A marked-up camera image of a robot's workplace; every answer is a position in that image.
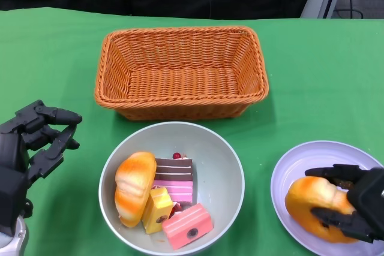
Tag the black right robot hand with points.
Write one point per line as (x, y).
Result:
(369, 196)

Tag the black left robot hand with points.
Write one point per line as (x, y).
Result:
(18, 154)

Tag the orange striped croissant bread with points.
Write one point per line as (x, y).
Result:
(133, 184)
(315, 193)

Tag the grey-green bowl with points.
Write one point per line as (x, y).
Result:
(216, 178)

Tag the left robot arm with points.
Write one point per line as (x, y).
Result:
(15, 244)

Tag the lavender plate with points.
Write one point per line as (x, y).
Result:
(300, 160)

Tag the yellow cake block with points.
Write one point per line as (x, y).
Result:
(157, 211)

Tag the chocolate layered cake slice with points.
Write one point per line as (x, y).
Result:
(174, 169)

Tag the pink layered cake slice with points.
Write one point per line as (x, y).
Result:
(177, 190)

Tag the orange wicker basket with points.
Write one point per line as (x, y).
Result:
(180, 88)

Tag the pink cake block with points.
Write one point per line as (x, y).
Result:
(186, 223)

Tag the green tablecloth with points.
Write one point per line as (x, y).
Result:
(45, 58)

